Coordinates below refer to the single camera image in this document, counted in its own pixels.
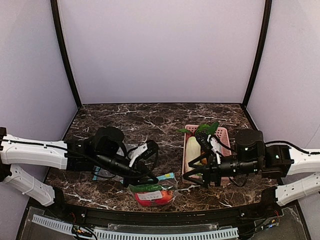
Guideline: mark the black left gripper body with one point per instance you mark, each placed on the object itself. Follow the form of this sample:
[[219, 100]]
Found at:
[[136, 173]]

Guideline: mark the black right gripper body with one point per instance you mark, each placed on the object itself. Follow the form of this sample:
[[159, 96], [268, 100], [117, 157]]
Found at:
[[211, 170]]

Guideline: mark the small green cucumber toy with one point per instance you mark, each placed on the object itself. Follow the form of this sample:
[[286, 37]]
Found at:
[[145, 188]]

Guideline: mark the clear zip bag blue zipper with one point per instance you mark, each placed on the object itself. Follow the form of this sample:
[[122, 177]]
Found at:
[[168, 182]]

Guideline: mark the pink red fruit toy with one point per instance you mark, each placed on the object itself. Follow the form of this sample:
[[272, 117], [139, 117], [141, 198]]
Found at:
[[148, 199]]

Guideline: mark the red apple toy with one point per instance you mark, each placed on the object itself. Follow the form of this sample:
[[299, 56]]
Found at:
[[167, 196]]

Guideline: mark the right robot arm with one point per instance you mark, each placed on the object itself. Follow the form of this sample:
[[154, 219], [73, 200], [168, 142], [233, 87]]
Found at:
[[252, 155]]

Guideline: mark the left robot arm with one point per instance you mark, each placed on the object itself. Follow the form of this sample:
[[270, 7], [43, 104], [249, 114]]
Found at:
[[105, 149]]

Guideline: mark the brown potato toy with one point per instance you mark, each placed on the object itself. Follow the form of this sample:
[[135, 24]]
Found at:
[[203, 161]]

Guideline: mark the white radish toy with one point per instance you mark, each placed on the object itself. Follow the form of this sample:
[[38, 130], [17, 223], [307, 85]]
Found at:
[[192, 150]]

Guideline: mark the pink plastic basket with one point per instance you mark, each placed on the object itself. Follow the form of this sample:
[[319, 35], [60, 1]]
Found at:
[[223, 136]]

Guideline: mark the green leaf sprig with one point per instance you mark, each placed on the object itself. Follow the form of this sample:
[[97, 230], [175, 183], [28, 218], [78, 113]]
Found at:
[[197, 128]]

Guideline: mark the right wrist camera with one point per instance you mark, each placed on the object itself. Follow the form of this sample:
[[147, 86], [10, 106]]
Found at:
[[209, 143]]

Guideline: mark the black front rail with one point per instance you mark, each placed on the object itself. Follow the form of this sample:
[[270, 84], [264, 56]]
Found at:
[[226, 216]]

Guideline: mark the white slotted cable duct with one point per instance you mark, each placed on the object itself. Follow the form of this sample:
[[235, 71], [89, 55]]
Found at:
[[127, 232]]

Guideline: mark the black frame post right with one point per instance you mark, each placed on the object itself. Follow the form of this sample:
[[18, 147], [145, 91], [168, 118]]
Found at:
[[259, 52]]

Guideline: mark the black frame post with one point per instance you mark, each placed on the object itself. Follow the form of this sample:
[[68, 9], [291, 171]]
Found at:
[[63, 52], [259, 52]]

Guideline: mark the black frame post left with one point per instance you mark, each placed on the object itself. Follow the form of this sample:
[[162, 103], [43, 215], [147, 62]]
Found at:
[[63, 52]]

